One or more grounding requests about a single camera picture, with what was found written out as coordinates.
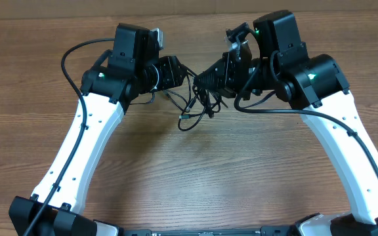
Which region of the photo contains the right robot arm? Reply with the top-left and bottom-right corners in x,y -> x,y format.
194,10 -> 378,235

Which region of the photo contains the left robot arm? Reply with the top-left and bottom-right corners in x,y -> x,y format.
9,23 -> 187,236

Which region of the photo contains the thin black usb cable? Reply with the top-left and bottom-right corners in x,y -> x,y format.
175,75 -> 229,121

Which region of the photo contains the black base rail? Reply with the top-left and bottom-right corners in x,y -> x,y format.
118,226 -> 300,236

